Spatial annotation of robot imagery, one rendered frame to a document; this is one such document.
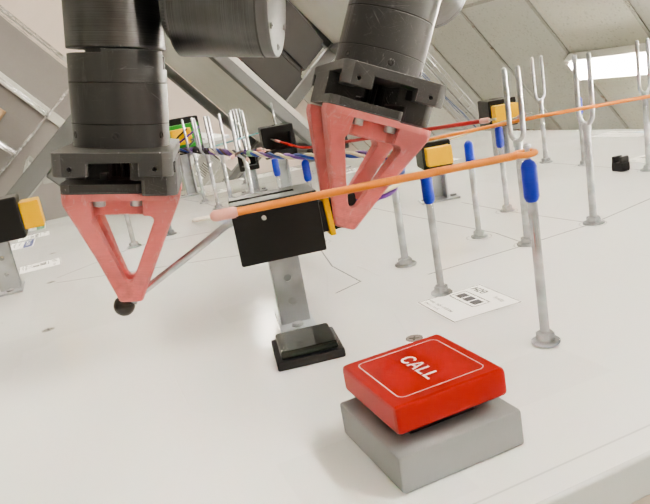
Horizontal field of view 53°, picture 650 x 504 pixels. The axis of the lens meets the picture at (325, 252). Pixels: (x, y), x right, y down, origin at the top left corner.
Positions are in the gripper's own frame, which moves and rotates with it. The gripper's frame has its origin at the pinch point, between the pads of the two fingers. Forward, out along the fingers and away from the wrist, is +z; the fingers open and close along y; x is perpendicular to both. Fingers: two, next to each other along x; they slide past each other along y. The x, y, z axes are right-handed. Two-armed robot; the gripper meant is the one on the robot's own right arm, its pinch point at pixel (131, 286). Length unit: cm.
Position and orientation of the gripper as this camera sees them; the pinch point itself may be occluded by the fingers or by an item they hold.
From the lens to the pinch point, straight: 44.2
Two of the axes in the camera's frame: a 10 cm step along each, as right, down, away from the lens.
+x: -9.8, 0.3, -1.7
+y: -1.7, -2.4, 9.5
